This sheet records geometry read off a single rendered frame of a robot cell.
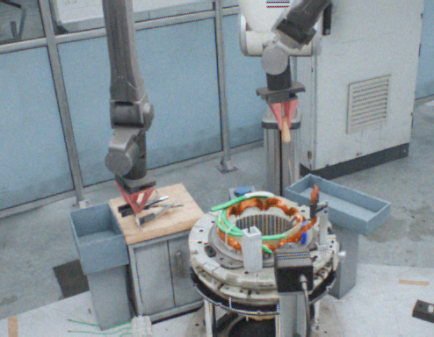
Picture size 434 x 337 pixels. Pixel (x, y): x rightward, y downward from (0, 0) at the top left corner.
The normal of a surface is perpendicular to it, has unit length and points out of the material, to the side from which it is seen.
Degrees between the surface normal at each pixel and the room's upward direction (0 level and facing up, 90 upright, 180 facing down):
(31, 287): 0
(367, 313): 0
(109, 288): 90
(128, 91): 97
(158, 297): 90
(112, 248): 90
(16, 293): 0
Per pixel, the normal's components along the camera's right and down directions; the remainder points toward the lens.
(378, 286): -0.05, -0.89
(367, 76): 0.45, 0.38
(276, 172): -0.18, 0.47
